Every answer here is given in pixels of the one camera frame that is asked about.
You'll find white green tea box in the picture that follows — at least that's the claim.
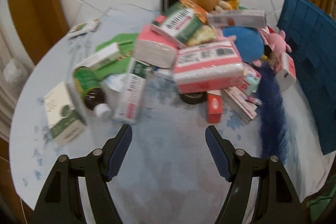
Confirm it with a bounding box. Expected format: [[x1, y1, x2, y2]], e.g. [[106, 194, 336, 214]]
[[44, 82, 87, 145]]

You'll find white red toothpaste box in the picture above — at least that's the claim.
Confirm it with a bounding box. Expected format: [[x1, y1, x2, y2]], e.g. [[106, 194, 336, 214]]
[[114, 59, 150, 124]]

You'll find white green long box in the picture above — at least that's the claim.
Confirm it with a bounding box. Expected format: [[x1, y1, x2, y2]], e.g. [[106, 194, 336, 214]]
[[76, 43, 120, 71]]

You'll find blue plastic crate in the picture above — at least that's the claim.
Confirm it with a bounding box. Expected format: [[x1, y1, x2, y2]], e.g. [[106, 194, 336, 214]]
[[277, 0, 336, 155]]

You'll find green foam sheet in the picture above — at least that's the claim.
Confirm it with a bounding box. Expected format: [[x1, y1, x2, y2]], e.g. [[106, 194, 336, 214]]
[[94, 33, 139, 80]]

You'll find pink white tissue pack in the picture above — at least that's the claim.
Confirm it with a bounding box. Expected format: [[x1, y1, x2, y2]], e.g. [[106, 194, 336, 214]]
[[173, 40, 244, 94]]

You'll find brown medicine bottle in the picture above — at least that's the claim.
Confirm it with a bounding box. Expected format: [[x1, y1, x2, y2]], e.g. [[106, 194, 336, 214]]
[[73, 66, 112, 119]]

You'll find black tape roll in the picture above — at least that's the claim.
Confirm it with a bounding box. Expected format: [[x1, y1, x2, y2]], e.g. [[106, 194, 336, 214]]
[[179, 92, 206, 105]]

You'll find blue feather duster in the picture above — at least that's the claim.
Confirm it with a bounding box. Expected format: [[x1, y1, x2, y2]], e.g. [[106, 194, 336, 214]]
[[257, 63, 288, 164]]

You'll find blue plush toy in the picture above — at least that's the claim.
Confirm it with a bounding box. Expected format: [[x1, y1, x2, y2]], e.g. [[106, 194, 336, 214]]
[[222, 26, 264, 63]]

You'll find red small box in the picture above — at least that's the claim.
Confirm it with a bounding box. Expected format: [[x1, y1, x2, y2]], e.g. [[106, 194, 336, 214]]
[[207, 90, 223, 124]]

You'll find small white green box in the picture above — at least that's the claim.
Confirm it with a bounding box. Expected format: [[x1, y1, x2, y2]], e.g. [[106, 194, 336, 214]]
[[67, 19, 100, 38]]

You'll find pink plush pig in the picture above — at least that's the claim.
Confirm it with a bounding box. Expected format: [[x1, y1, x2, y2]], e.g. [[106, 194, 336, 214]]
[[260, 29, 291, 59]]

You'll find white ointment box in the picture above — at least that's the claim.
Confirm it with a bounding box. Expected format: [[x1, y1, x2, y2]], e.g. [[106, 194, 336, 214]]
[[207, 9, 266, 28]]

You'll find green white medicine box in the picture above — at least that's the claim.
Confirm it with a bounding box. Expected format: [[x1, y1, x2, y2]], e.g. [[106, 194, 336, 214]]
[[150, 0, 207, 48]]

